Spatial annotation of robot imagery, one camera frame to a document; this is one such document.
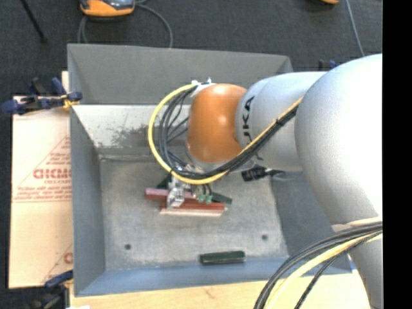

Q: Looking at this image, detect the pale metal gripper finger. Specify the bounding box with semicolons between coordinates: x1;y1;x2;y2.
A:
166;187;186;209

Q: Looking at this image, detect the red-brown flat block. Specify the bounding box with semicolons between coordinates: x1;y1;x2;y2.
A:
144;187;198;203
159;199;229;218

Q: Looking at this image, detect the grey metal bin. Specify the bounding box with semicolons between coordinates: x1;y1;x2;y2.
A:
66;43;355;297

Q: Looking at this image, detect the brown cardboard board, red print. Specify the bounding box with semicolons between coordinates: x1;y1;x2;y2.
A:
7;70;75;290

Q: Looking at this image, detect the black cylinder on white bracket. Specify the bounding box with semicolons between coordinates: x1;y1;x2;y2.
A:
241;167;286;183

